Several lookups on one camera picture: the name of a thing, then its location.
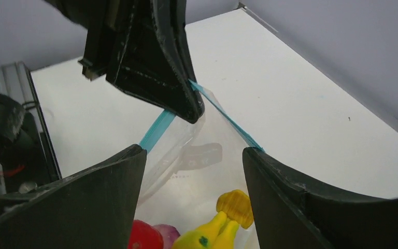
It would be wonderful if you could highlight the aluminium table edge rail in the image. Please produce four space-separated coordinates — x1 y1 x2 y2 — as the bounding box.
0 61 61 182

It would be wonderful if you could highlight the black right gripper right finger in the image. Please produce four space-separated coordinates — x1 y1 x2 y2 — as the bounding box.
243 147 398 248

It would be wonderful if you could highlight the clear zip top bag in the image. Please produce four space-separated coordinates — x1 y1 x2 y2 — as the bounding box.
135 82 258 232

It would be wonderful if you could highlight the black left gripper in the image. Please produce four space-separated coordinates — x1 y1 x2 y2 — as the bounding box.
45 0 205 123

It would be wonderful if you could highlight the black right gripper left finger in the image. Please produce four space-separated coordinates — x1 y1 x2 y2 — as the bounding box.
0 144 147 248

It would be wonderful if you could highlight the red toy apple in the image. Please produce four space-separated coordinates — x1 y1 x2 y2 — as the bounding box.
127 220 164 249

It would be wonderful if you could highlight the yellow toy banana bunch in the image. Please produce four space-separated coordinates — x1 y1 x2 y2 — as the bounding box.
172 189 254 248

